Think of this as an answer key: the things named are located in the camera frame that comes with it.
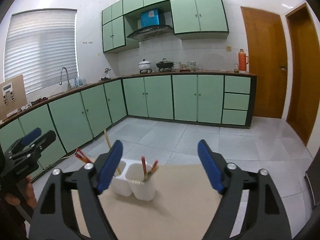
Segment bamboo chopstick red floral end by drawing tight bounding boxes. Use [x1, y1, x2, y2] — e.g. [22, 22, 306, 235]
[75, 148, 92, 163]

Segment plain bamboo chopstick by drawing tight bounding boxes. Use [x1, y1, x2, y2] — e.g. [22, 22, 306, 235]
[103, 129, 122, 176]

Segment white fork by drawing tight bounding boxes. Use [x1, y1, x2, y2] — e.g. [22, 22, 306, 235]
[132, 180, 144, 185]

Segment bamboo chopstick dark red end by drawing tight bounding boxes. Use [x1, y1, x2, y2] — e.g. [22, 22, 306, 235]
[141, 156, 147, 178]

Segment green lower kitchen cabinets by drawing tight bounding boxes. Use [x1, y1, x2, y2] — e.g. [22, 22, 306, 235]
[1, 72, 257, 173]

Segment chrome kitchen faucet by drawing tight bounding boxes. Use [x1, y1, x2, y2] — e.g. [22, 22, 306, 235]
[59, 67, 72, 91]

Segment person's left hand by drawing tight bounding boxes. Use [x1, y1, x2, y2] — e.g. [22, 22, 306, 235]
[5, 176, 37, 208]

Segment cardboard box with label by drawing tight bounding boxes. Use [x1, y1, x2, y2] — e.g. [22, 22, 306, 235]
[0, 75, 27, 121]

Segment black appliance on floor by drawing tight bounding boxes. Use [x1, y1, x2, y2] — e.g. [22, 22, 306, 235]
[305, 158, 320, 206]

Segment beige table mat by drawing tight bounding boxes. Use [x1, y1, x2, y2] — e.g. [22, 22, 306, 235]
[71, 163, 251, 240]

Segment white two-compartment utensil holder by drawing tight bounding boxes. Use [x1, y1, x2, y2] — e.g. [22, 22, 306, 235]
[111, 158, 156, 201]

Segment white window blinds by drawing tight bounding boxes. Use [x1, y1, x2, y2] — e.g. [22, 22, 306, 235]
[4, 9, 79, 94]

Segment white cooking pot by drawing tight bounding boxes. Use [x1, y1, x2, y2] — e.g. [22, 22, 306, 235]
[138, 59, 152, 74]

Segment black wok with lid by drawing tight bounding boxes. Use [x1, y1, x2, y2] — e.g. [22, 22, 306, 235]
[156, 58, 174, 72]

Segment black range hood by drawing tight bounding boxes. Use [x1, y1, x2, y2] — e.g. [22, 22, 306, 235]
[127, 25, 174, 42]

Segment blue box above hood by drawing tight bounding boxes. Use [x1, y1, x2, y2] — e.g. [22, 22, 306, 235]
[140, 8, 165, 28]

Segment orange thermos flask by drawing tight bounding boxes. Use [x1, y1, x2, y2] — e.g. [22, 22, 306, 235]
[238, 49, 249, 72]

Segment wooden door with handle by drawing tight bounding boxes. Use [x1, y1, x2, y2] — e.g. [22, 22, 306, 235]
[241, 7, 287, 119]

